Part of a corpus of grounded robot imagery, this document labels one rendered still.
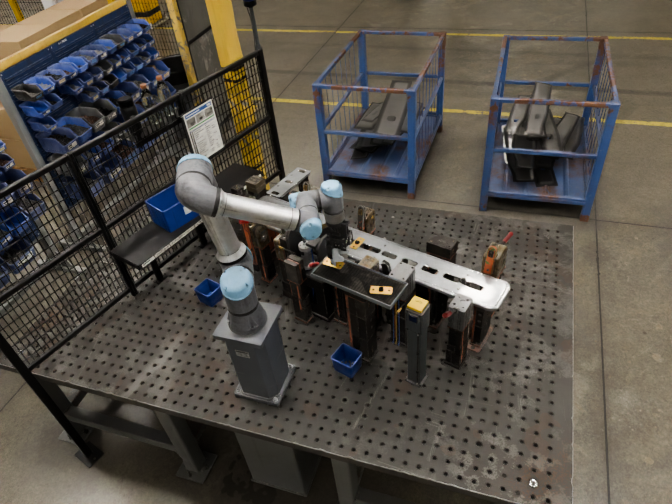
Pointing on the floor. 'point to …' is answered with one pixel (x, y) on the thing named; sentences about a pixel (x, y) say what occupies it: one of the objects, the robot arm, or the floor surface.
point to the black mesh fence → (89, 454)
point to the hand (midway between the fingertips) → (334, 260)
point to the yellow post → (227, 45)
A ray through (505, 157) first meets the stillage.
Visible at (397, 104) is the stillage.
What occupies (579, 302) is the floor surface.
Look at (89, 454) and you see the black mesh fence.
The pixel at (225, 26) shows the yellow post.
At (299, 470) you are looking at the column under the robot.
